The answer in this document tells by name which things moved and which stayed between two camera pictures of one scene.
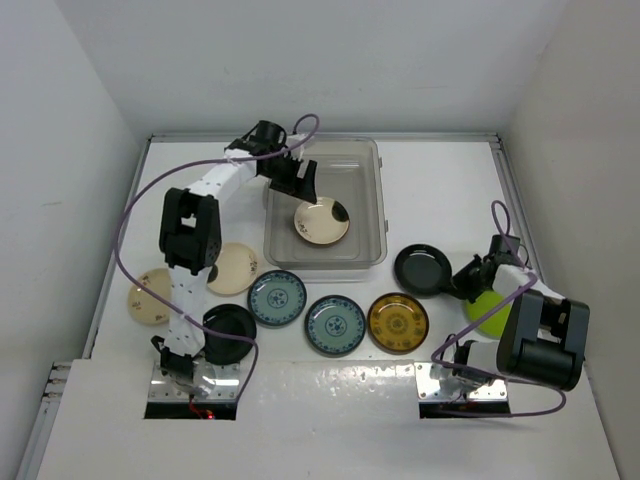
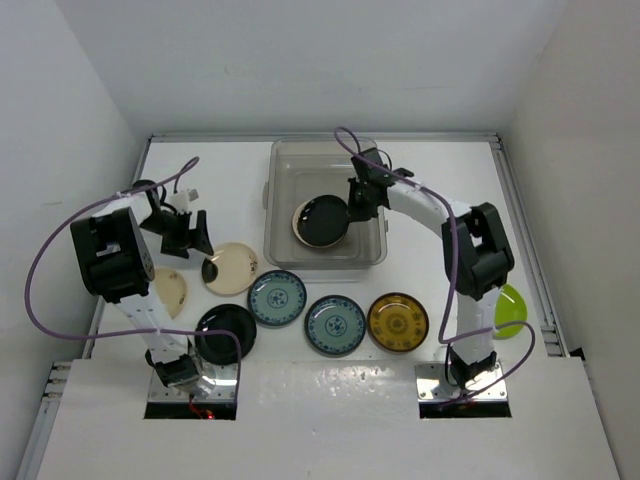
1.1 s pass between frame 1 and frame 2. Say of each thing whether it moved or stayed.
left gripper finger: moved
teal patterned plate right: stayed
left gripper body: moved
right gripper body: moved
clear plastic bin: stayed
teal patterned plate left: stayed
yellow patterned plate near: stayed
